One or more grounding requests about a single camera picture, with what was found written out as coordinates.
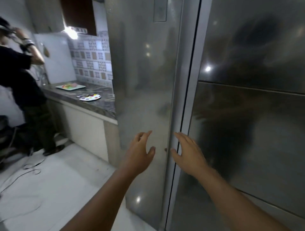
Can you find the person's left forearm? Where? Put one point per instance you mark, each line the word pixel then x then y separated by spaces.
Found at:
pixel 100 202

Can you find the person's right hand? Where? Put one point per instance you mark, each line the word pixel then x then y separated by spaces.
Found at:
pixel 190 156

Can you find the dark wooden wall cabinet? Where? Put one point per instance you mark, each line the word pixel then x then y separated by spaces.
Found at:
pixel 78 15

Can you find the stainless steel refrigerator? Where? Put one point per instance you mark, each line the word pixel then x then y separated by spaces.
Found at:
pixel 214 95

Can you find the person's left hand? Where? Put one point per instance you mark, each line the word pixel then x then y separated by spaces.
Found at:
pixel 137 156

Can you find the white light fixture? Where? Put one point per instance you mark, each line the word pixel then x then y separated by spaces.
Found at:
pixel 72 32

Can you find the person's right thumb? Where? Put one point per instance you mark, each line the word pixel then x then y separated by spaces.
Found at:
pixel 175 155

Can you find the round paint palette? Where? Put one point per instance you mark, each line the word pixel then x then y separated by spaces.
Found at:
pixel 89 97

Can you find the white rectangular plate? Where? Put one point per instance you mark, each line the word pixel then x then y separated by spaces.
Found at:
pixel 70 86

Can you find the person's right forearm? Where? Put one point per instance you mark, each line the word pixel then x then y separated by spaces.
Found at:
pixel 240 202

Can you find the person's left thumb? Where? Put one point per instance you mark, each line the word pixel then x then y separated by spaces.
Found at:
pixel 151 153

